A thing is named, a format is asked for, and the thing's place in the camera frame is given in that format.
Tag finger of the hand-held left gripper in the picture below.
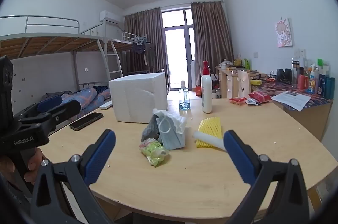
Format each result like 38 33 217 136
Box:
13 95 63 122
18 100 81 136

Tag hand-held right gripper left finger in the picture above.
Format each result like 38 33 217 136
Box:
30 129 117 224

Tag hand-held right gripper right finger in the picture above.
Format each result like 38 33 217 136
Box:
223 130 310 224

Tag yellow foam fruit net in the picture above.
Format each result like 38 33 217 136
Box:
195 117 222 149

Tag green plastic wrapper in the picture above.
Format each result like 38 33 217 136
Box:
139 138 169 168

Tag grey sock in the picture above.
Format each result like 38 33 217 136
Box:
141 114 161 142

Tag white foam box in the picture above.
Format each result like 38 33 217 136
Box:
108 72 168 124

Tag blue face mask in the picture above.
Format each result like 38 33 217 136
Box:
156 116 186 150

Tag person's left hand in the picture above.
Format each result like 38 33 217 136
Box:
0 147 50 186

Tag black smartphone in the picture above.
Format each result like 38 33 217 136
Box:
69 112 104 131

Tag blue orange quilt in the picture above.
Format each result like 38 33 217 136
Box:
40 86 111 116

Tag red snack packet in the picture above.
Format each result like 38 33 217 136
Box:
248 91 272 103
229 96 247 105

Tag white lotion bottle red pump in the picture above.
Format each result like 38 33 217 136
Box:
201 61 213 114

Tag metal bunk bed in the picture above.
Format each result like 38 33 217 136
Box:
0 16 124 119
111 31 151 76

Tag wooden chair smiley backrest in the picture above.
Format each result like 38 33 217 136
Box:
237 70 251 98

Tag wooden desk with drawers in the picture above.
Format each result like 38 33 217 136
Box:
216 65 267 99

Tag blue spray bottle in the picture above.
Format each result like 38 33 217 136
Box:
179 80 190 111

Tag printed paper sheet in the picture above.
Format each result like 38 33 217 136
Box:
271 90 311 112

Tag patterned tablecloth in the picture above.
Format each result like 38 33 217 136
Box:
251 80 334 111

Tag hanging dark clothes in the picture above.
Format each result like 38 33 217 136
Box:
131 37 156 70

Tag white air conditioner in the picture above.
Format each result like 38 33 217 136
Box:
99 10 121 24

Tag group of toiletry bottles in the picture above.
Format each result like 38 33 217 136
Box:
291 57 336 100

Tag glass balcony door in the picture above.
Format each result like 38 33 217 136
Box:
161 9 196 91

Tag brown curtain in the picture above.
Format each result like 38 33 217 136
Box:
191 1 234 66
124 8 167 76

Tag pink cartoon wall poster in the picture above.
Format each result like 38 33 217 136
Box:
274 18 293 48

